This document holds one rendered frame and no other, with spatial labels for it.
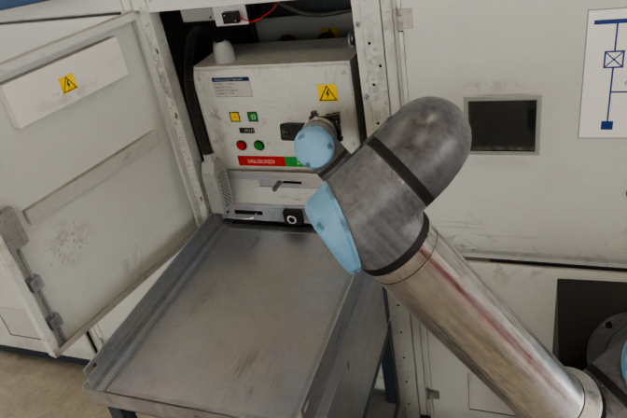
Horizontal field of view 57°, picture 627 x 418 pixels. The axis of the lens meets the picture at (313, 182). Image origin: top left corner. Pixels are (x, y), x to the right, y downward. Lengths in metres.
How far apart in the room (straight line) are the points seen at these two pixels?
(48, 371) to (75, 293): 1.37
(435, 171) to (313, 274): 0.98
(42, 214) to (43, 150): 0.16
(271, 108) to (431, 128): 1.00
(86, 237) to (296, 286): 0.59
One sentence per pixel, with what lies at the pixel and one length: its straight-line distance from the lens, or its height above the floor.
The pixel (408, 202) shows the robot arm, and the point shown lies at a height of 1.49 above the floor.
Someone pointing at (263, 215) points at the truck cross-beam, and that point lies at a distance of 1.89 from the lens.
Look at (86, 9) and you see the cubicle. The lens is 1.84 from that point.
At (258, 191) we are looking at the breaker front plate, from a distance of 1.86.
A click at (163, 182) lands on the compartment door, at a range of 1.86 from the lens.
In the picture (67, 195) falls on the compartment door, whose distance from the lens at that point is 1.62.
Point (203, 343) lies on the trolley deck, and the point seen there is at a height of 0.85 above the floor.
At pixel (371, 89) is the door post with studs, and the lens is 1.52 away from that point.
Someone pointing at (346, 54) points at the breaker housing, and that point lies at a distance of 1.62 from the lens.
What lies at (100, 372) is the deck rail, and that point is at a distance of 1.58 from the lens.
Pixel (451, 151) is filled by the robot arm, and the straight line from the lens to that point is 0.75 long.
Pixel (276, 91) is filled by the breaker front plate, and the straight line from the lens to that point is 1.66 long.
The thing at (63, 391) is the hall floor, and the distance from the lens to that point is 2.93.
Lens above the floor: 1.88
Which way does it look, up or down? 30 degrees down
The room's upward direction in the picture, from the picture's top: 10 degrees counter-clockwise
